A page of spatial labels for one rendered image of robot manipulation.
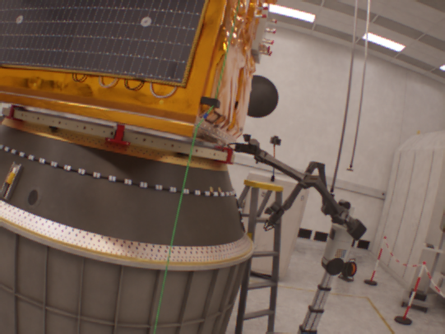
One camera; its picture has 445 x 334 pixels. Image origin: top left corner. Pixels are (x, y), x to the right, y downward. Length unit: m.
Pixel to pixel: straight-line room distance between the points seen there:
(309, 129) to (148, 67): 8.44
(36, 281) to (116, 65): 1.11
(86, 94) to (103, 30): 0.32
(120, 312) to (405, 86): 9.94
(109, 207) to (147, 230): 0.21
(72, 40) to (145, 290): 1.26
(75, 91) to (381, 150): 9.19
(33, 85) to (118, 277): 1.06
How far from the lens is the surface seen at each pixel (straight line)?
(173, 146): 2.06
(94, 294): 1.92
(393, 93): 10.74
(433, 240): 7.52
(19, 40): 2.15
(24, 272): 2.00
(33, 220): 1.91
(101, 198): 1.90
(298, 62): 10.22
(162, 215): 1.98
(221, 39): 1.78
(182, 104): 1.69
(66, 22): 1.99
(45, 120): 2.07
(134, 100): 1.75
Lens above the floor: 1.72
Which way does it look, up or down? 3 degrees down
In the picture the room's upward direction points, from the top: 13 degrees clockwise
